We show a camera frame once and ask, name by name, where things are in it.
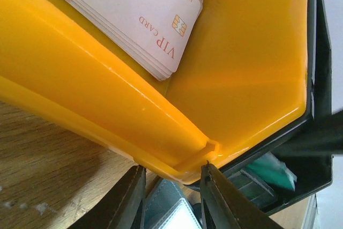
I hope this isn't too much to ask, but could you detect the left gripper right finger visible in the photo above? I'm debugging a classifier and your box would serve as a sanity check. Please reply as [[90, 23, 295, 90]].
[[200, 163, 281, 229]]

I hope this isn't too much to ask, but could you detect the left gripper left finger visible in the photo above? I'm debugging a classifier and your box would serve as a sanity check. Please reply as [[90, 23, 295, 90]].
[[69, 165, 146, 228]]

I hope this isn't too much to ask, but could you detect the blue card holder wallet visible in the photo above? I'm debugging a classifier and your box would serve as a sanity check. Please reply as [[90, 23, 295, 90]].
[[144, 179, 202, 228]]

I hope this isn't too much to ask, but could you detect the teal cards stack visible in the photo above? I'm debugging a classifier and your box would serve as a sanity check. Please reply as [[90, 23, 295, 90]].
[[227, 153, 298, 203]]

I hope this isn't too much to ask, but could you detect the white red cards pile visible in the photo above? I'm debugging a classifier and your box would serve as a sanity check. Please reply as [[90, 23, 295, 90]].
[[31, 0, 210, 82]]

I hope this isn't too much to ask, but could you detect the right black bin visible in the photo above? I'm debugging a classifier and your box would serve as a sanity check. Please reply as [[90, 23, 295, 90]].
[[220, 0, 342, 215]]

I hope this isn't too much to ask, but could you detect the yellow bin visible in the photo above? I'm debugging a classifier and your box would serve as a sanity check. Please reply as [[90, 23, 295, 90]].
[[1, 0, 310, 184]]

